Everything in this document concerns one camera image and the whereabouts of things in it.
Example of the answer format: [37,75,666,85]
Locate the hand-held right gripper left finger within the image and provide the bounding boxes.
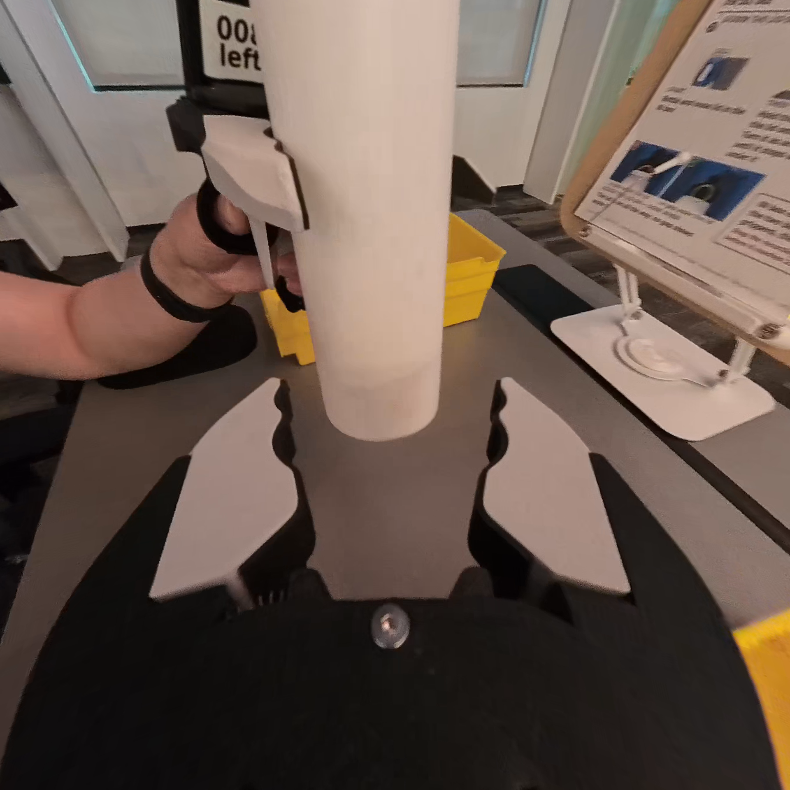
[148,378,317,602]

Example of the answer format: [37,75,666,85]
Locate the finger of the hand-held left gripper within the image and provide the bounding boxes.
[200,114,309,234]

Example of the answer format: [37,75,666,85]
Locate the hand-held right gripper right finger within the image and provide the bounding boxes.
[467,376,632,596]

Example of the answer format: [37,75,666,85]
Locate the white plastic bottle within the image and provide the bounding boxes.
[250,0,460,442]

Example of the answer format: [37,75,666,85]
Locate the yellow plastic bin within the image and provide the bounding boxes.
[731,623,790,790]
[259,213,507,366]

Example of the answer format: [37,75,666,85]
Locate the person's left forearm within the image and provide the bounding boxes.
[0,265,204,380]

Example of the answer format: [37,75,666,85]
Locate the person's left hand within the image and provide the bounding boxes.
[148,194,304,309]

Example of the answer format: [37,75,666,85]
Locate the black mesh wrist pad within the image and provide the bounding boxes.
[98,305,259,391]

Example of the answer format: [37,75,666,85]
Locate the printed instruction sheet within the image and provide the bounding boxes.
[574,0,790,275]

